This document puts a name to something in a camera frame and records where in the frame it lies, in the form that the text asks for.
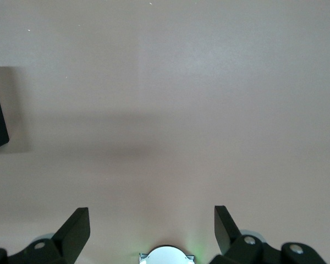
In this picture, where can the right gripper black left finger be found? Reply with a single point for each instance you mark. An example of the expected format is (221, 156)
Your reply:
(71, 233)

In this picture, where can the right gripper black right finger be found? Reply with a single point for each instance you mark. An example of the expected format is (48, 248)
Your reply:
(225, 233)

